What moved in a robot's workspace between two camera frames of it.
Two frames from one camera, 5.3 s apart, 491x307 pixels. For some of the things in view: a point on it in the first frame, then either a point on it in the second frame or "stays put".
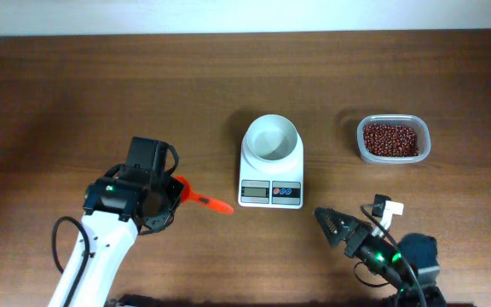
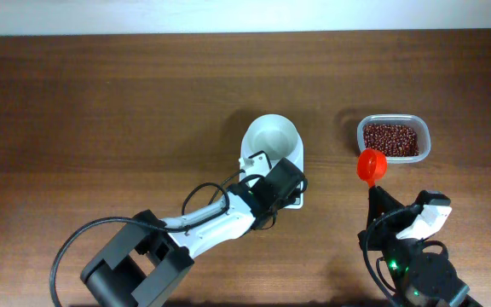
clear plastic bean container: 393,139 stays put
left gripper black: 176,188 → 291,199
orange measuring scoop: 210,204 → 372,165
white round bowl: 271,137 stays put
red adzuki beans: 390,140 stays put
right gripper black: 364,231 → 379,204
